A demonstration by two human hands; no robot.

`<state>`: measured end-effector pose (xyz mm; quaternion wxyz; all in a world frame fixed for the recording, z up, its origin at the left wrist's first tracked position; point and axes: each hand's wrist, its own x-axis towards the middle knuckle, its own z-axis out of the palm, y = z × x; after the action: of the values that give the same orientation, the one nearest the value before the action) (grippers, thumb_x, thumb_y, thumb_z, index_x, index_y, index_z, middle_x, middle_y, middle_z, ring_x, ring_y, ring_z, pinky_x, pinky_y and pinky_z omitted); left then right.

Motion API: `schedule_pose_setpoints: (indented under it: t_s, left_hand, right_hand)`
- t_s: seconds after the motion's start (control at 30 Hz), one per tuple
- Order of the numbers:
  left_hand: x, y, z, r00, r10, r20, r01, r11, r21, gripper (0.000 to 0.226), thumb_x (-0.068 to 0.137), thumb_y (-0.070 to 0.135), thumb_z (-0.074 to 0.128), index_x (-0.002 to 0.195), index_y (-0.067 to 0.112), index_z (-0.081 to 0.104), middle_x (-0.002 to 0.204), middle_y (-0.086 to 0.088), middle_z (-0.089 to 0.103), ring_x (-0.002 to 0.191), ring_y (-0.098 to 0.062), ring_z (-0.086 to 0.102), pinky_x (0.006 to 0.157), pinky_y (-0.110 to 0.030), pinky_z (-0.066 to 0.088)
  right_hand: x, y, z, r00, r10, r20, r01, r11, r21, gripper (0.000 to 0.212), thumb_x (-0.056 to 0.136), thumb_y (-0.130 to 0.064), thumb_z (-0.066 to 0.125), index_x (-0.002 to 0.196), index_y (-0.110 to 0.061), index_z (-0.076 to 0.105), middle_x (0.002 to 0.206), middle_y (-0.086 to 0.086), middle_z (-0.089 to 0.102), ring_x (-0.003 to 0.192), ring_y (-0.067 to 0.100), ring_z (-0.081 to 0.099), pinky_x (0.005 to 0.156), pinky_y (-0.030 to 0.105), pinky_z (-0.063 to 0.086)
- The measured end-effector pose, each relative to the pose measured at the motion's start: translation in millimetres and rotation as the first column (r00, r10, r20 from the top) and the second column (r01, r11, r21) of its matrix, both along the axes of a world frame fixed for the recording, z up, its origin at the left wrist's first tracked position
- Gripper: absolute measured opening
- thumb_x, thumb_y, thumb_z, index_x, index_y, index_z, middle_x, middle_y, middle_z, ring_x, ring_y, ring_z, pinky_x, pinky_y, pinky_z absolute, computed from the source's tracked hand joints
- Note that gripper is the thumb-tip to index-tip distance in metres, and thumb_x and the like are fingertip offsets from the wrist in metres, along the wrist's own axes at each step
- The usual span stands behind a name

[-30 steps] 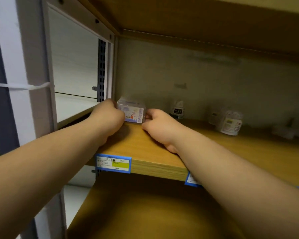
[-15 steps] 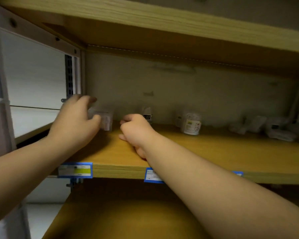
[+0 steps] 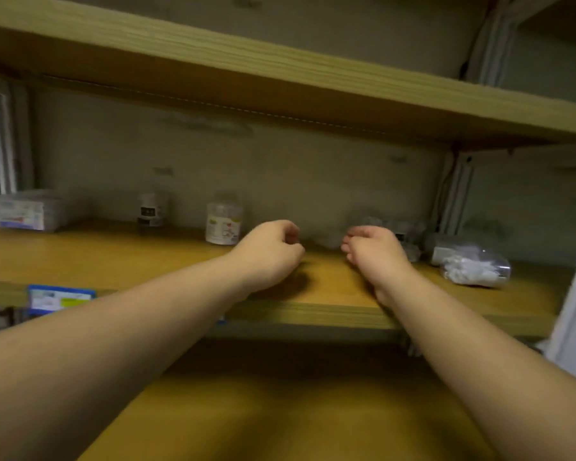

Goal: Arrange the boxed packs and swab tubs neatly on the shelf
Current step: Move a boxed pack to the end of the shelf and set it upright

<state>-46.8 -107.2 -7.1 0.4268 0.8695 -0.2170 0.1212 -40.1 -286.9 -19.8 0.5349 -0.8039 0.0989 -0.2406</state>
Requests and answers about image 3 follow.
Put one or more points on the person's right hand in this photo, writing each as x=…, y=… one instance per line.
x=379, y=259

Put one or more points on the labelled transparent plastic box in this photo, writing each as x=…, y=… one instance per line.
x=55, y=208
x=17, y=215

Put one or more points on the person's left hand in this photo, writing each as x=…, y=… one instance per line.
x=269, y=259

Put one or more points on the small jar with black label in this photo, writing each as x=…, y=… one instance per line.
x=152, y=210

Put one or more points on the person's left forearm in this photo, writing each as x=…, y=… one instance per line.
x=101, y=360

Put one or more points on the person's right forearm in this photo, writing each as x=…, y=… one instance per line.
x=499, y=379

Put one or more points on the white metal crossbar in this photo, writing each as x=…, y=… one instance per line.
x=528, y=155

